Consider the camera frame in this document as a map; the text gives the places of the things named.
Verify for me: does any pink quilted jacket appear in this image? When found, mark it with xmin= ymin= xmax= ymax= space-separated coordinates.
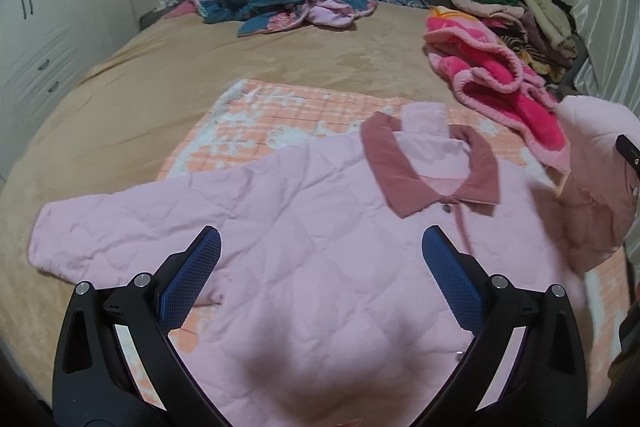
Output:
xmin=28 ymin=96 xmax=639 ymax=426

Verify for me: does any pile of folded clothes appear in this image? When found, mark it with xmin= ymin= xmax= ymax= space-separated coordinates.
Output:
xmin=450 ymin=0 xmax=588 ymax=87

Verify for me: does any cream satin curtain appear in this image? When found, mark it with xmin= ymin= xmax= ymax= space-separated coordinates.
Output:
xmin=573 ymin=0 xmax=639 ymax=114

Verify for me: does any pink fleece blanket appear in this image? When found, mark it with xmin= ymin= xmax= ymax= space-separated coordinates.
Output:
xmin=423 ymin=6 xmax=570 ymax=173

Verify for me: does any tan bed sheet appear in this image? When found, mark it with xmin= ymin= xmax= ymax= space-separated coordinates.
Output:
xmin=1 ymin=3 xmax=454 ymax=400

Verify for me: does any orange checked blanket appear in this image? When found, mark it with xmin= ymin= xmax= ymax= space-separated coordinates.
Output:
xmin=118 ymin=79 xmax=632 ymax=412

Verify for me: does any white wardrobe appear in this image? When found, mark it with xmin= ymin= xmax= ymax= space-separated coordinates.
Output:
xmin=1 ymin=0 xmax=138 ymax=178

